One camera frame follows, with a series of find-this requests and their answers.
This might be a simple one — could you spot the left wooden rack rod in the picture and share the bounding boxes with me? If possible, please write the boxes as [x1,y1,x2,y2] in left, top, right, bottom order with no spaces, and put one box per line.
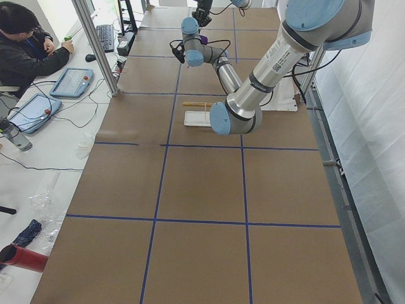
[182,102,214,107]

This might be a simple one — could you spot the near blue teach pendant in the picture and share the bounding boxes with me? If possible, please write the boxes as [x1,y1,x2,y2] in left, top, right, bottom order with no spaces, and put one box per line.
[8,94,62,134]

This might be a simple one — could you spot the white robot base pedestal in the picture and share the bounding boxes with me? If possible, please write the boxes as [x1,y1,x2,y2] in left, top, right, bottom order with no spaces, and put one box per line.
[260,78,297,111]

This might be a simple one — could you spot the clear water bottle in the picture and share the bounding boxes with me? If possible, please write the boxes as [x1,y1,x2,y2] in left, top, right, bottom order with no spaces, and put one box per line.
[0,117,32,151]

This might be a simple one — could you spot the far blue teach pendant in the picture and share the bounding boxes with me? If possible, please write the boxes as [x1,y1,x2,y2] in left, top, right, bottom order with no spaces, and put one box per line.
[49,68,94,98]

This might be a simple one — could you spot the purple towel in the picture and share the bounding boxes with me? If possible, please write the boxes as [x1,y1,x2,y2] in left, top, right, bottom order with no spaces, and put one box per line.
[200,35,208,45]

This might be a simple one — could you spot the plaid folded cloth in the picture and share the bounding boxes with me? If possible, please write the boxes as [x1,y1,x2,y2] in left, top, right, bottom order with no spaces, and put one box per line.
[13,219,42,248]

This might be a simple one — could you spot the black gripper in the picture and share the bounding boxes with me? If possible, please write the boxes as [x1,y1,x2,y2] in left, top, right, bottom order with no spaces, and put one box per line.
[192,6,211,23]

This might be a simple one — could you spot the red cylinder tube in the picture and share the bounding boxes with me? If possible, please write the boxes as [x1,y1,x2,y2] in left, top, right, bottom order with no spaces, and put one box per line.
[1,244,48,272]

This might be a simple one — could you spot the white crumpled tissue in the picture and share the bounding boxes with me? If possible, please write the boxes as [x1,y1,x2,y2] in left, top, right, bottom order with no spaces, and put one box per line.
[75,132,95,160]

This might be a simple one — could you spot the aluminium frame column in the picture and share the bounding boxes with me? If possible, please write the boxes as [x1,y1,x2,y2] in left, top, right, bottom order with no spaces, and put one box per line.
[72,0,119,96]

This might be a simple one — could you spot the blue teach pendant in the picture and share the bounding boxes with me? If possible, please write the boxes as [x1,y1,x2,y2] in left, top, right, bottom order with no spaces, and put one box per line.
[49,68,94,98]
[8,94,62,134]

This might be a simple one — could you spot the black computer mouse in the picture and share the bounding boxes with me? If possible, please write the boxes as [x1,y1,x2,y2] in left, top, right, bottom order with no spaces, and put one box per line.
[85,54,96,62]

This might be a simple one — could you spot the white rack base tray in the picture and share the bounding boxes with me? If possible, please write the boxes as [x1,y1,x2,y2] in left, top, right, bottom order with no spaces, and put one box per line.
[184,111,211,127]

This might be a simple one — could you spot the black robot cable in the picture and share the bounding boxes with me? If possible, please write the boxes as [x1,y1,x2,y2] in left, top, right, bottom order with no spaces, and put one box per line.
[202,39,234,60]

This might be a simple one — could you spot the clear plastic wrap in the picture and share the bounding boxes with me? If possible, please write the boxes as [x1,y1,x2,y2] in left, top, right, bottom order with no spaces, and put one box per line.
[28,171,67,256]

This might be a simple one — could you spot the black keyboard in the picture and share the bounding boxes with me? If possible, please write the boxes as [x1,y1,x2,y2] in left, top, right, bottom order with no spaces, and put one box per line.
[96,24,115,53]

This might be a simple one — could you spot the seated person in black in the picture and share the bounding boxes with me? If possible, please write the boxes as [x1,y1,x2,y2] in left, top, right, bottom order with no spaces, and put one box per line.
[1,1,74,98]

